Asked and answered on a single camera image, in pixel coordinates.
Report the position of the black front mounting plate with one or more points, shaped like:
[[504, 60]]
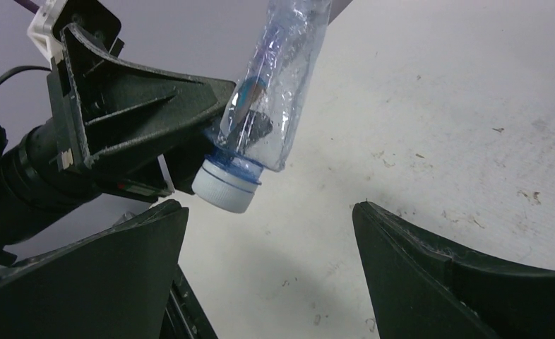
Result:
[[184, 318]]

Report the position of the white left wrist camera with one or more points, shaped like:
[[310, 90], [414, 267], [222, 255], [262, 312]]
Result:
[[45, 28]]

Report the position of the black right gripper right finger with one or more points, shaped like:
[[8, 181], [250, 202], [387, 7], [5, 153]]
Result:
[[423, 285]]

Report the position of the crushed clear bottle white cap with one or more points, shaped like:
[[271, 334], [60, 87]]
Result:
[[257, 129]]

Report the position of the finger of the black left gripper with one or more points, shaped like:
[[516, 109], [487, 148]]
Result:
[[185, 159], [198, 99]]

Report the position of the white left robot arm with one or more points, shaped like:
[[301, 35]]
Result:
[[33, 193]]

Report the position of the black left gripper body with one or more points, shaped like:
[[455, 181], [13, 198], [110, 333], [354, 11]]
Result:
[[104, 112]]

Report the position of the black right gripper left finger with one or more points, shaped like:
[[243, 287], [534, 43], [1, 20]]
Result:
[[114, 284]]

